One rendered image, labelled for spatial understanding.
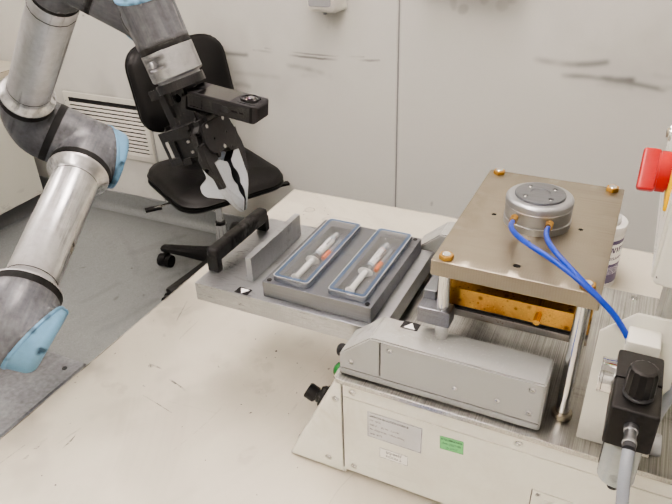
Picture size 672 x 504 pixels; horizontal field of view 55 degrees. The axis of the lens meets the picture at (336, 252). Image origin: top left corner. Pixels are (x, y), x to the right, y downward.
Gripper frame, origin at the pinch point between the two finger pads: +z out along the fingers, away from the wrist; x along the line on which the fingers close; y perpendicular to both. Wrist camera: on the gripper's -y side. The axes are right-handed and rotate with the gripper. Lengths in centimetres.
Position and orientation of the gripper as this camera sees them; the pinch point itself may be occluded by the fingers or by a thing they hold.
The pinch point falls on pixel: (244, 202)
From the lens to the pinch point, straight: 99.5
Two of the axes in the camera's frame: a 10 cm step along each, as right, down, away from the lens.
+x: -4.3, 4.7, -7.7
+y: -8.4, 1.1, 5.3
